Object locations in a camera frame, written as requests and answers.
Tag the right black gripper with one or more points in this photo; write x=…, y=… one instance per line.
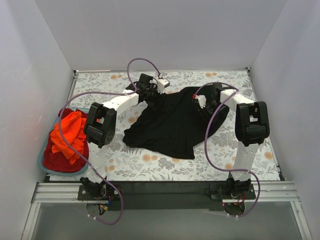
x=206, y=110

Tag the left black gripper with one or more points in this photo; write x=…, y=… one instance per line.
x=155, y=95

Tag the black t shirt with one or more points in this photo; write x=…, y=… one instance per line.
x=175, y=128

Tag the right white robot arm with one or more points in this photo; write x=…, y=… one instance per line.
x=251, y=129

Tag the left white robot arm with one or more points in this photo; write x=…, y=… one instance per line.
x=100, y=129

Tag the orange t shirt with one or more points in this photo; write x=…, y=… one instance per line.
x=70, y=139

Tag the teal plastic basket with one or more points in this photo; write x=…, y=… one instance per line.
x=41, y=157

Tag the dark red t shirt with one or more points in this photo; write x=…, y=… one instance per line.
x=62, y=162

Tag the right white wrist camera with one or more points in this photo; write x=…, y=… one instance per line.
x=200, y=99

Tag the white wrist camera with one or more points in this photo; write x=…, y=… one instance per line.
x=162, y=84
x=200, y=99

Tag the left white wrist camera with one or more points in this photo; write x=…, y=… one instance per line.
x=162, y=84

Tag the aluminium rail frame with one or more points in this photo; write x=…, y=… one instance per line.
x=72, y=192

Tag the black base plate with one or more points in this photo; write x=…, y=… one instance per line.
x=166, y=195

